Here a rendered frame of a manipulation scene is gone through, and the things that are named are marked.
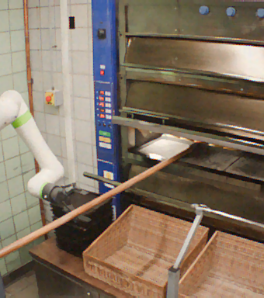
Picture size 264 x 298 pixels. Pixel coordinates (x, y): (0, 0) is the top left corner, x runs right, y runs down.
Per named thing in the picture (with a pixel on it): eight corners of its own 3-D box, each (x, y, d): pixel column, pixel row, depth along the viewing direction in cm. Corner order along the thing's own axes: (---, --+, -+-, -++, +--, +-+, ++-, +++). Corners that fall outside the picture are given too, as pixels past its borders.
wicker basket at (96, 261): (132, 239, 268) (131, 202, 259) (207, 265, 237) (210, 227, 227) (82, 273, 232) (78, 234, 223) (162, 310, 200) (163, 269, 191)
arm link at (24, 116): (-8, 101, 186) (12, 88, 186) (-4, 95, 198) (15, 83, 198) (11, 132, 193) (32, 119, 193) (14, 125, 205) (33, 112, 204)
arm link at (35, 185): (28, 198, 206) (19, 182, 200) (43, 183, 213) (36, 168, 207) (45, 206, 198) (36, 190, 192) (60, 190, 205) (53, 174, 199)
